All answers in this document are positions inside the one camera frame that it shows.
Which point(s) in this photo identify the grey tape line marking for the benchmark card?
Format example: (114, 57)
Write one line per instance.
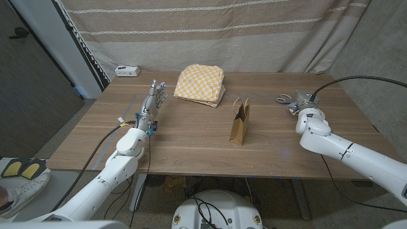
(129, 106)

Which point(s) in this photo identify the dark grey door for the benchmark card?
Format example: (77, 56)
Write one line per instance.
(31, 95)

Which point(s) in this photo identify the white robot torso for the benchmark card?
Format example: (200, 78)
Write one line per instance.
(219, 203)

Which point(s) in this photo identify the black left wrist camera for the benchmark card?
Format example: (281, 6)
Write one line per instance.
(152, 127)

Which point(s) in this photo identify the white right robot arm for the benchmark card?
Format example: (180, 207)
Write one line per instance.
(359, 159)

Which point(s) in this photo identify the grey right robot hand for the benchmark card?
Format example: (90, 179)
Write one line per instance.
(305, 100)

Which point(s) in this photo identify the brown paper bag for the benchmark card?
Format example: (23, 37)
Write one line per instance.
(240, 127)

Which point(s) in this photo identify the tan crumpled paper piece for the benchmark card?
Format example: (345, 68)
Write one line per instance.
(175, 184)

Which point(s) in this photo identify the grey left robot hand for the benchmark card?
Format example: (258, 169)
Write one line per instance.
(149, 108)

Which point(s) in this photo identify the person lower leg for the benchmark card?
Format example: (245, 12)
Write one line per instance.
(2, 197)

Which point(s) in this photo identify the beige striped curtain backdrop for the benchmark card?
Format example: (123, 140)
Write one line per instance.
(222, 47)

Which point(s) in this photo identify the yellow black foot pedal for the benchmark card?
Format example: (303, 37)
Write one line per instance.
(31, 169)
(12, 168)

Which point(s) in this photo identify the yellow white checkered towel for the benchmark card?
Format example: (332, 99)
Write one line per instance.
(200, 82)

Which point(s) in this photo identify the white power strip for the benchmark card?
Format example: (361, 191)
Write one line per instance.
(127, 71)

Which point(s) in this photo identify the black curtain edge strip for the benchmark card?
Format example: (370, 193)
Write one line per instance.
(82, 51)

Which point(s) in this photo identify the white sneaker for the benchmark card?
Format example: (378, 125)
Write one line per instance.
(25, 191)

